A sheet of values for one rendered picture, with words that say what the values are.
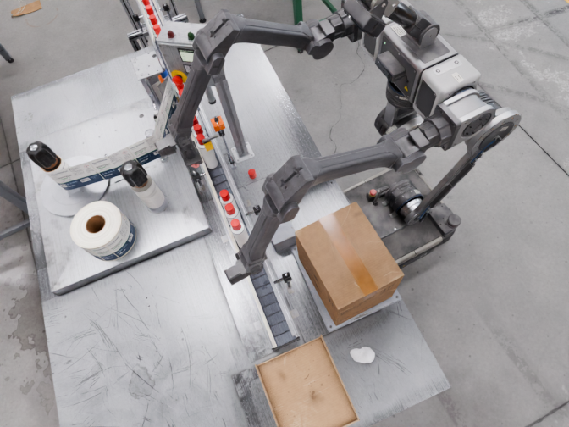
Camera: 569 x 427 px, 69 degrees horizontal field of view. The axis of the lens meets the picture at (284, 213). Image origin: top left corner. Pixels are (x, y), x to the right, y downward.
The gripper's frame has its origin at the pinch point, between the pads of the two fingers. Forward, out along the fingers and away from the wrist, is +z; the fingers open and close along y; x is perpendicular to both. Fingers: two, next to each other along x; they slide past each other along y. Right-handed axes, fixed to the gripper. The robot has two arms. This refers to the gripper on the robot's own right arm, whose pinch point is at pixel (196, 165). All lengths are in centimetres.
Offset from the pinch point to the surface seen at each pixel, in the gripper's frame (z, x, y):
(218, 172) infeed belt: 13.8, 7.2, -2.6
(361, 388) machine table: 20, 24, 99
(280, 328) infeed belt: 14, 6, 70
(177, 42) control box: -45.6, 11.4, -14.3
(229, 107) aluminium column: -14.0, 21.1, -9.7
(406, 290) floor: 102, 80, 61
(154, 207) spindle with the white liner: 9.0, -22.6, 4.8
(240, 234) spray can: -1.2, 5.8, 36.4
